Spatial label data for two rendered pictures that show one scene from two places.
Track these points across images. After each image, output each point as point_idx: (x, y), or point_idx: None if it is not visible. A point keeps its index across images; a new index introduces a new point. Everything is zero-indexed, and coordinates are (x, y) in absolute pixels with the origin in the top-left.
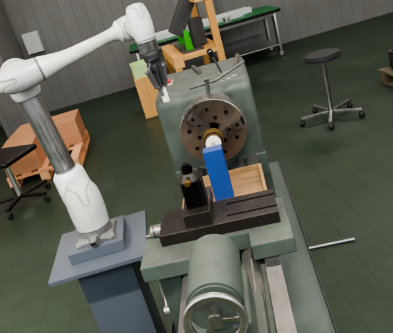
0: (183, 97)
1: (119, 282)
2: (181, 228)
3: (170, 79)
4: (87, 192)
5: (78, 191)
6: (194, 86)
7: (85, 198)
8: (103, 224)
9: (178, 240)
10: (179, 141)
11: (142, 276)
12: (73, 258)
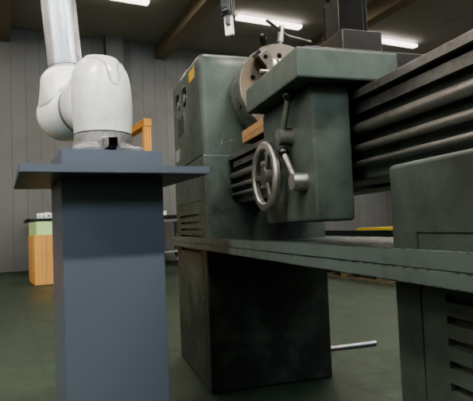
0: (235, 58)
1: (133, 230)
2: None
3: None
4: (119, 68)
5: (107, 60)
6: (272, 22)
7: (115, 73)
8: (127, 130)
9: None
10: (219, 112)
11: (297, 62)
12: (68, 156)
